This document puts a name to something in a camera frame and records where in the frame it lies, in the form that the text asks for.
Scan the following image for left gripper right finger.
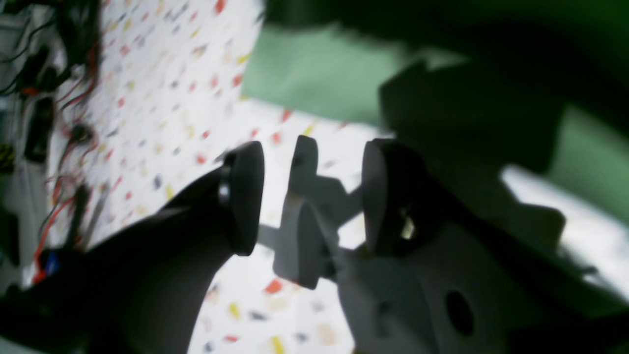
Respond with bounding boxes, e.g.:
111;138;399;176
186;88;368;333
339;139;628;354

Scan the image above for red and black wires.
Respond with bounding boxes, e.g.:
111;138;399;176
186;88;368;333
29;44;104;286

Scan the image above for light green T-shirt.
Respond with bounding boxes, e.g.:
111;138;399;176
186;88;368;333
242;23;628;223

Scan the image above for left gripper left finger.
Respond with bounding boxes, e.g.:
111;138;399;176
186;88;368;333
1;142;265;354

